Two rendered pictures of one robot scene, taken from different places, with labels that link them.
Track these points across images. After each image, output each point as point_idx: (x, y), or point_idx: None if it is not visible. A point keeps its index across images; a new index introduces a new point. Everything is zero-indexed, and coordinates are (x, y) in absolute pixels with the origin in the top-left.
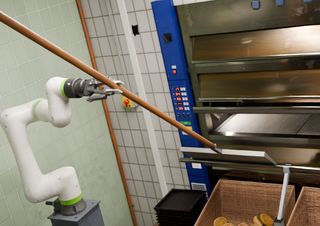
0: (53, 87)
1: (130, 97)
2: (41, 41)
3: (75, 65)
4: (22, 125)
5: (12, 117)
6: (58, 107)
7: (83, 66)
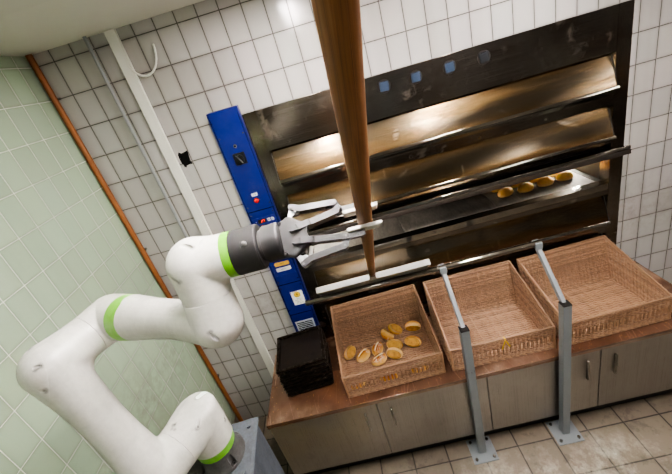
0: (198, 262)
1: (371, 233)
2: (362, 58)
3: (362, 172)
4: (86, 367)
5: (57, 361)
6: (220, 304)
7: (369, 175)
